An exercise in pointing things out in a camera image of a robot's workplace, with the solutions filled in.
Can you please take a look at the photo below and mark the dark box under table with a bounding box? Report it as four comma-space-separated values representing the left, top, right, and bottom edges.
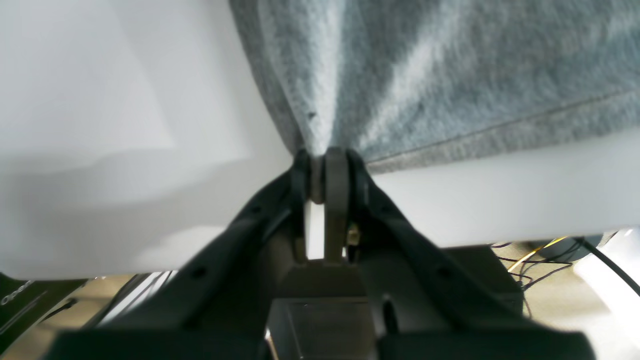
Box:
266, 245, 524, 360

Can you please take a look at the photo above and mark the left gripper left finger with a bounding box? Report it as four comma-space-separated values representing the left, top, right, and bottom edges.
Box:
45, 150, 312, 360

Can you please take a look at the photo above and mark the grey t-shirt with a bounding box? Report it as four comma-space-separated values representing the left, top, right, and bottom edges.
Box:
229, 0, 640, 173

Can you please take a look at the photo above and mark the yellow cable on floor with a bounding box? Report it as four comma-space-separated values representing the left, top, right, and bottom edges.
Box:
507, 236, 571, 273

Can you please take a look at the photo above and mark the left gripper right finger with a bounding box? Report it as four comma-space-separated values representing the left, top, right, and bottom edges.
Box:
324, 147, 595, 360

